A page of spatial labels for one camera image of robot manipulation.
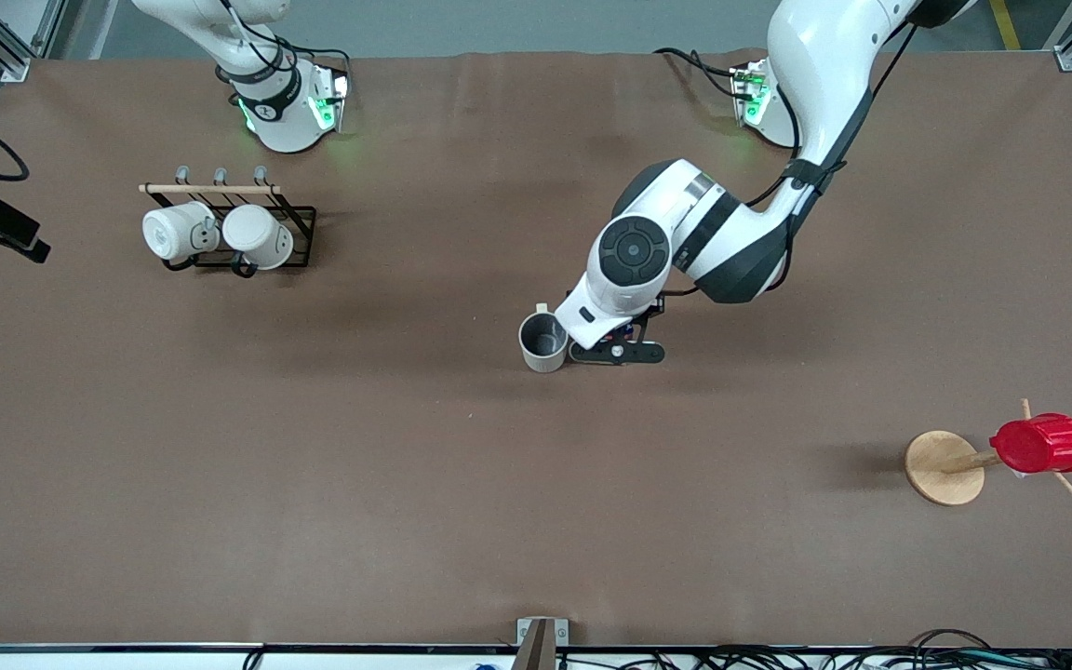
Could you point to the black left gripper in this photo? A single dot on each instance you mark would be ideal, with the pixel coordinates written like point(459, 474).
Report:
point(651, 311)

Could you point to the white cup with grey inside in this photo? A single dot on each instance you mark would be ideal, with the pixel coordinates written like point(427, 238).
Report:
point(543, 346)

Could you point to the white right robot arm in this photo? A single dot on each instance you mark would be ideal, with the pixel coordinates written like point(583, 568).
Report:
point(280, 121)

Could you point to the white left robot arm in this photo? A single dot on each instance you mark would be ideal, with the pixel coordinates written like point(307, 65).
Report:
point(824, 74)

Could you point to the red ribbed cup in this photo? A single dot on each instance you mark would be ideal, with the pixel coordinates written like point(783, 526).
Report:
point(1043, 445)

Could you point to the white mug with face print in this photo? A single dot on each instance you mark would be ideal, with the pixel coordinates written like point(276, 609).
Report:
point(173, 233)

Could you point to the plain white mug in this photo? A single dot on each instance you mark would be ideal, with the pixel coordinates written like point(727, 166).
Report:
point(261, 237)

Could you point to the brown table cover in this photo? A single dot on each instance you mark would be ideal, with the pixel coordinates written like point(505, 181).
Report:
point(406, 484)

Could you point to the wooden mug tree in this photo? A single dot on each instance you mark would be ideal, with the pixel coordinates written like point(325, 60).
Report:
point(945, 465)

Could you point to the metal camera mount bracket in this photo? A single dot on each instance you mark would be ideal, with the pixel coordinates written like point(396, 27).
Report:
point(541, 642)

